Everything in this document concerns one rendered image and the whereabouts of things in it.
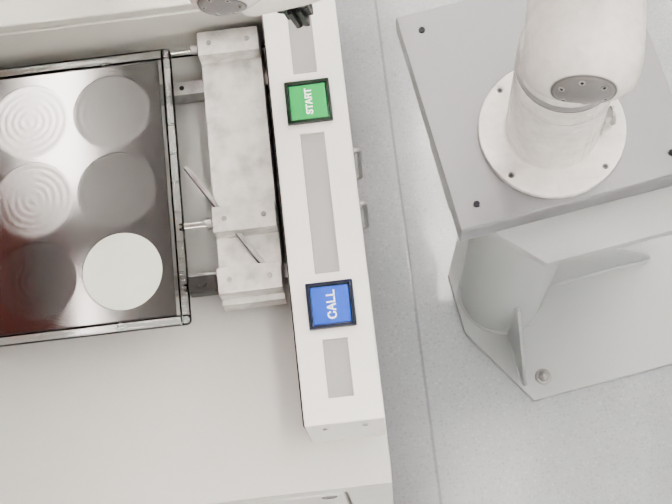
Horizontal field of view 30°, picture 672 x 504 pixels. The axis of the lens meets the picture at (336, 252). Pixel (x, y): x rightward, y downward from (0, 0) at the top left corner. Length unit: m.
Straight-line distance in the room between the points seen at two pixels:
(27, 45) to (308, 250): 0.49
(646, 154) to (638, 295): 0.87
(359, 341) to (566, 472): 1.03
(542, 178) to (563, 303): 0.88
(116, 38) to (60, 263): 0.31
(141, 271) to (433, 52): 0.49
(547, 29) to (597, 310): 1.28
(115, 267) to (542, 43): 0.63
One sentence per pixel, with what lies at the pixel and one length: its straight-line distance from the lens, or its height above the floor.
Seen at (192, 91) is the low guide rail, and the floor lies 0.85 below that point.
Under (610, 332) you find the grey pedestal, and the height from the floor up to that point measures 0.01.
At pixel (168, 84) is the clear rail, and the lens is 1.66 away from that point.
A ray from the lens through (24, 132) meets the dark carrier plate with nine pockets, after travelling 1.68.
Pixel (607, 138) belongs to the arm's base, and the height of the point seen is 0.88.
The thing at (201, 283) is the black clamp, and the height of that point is 0.91.
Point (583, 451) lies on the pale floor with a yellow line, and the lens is 2.44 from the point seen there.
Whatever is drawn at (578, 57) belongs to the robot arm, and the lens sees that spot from 1.25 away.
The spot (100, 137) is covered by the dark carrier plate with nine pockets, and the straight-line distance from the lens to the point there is 1.66.
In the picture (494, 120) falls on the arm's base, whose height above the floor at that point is 0.87.
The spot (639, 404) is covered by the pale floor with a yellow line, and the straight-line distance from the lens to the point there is 2.47.
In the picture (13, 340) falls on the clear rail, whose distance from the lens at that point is 1.60.
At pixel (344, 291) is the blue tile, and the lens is 1.48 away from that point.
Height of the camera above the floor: 2.40
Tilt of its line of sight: 74 degrees down
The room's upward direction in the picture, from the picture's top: 10 degrees counter-clockwise
